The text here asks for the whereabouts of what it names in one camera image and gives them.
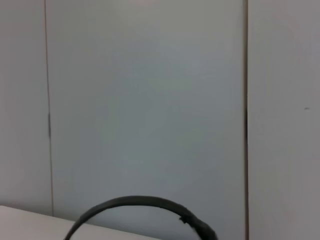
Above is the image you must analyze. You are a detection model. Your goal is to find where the black round teapot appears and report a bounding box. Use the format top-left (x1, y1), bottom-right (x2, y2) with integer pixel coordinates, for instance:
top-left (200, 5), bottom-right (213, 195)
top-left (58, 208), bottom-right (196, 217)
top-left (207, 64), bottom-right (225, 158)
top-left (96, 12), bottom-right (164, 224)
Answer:
top-left (63, 195), bottom-right (218, 240)

